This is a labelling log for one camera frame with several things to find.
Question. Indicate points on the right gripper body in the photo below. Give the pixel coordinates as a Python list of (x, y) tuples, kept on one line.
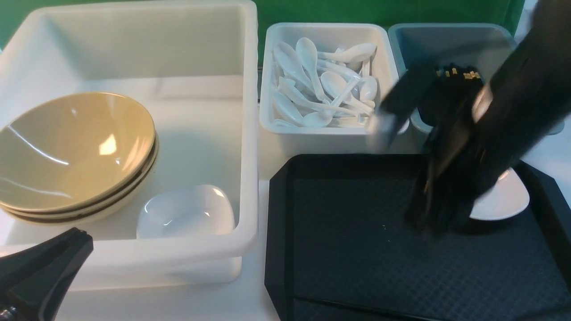
[(443, 198)]

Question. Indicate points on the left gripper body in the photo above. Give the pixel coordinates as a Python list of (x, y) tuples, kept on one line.
[(34, 282)]

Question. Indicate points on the white square sauce dish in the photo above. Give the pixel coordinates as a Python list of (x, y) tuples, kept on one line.
[(507, 198)]

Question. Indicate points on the yellow noodle bowl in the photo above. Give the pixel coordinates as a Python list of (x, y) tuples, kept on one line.
[(73, 150)]

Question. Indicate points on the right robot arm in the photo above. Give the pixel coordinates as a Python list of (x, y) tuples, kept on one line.
[(490, 130)]

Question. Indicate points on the bundle of black chopsticks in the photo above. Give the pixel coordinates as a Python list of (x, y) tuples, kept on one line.
[(454, 84)]

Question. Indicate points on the blue-grey plastic bin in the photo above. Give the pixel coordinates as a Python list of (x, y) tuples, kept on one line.
[(483, 46)]

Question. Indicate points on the black serving tray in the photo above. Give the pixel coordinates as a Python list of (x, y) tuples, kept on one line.
[(338, 249)]

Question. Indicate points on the white spoon bin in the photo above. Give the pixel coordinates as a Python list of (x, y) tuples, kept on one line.
[(327, 38)]

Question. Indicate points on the pile of white spoons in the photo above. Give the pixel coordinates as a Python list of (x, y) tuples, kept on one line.
[(318, 89)]

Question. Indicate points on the green backdrop cloth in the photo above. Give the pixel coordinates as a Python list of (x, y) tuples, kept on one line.
[(385, 13)]

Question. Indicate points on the white dish in tub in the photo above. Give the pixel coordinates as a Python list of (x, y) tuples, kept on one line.
[(194, 211)]

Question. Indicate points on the large white plastic tub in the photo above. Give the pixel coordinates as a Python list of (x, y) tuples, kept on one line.
[(193, 65)]

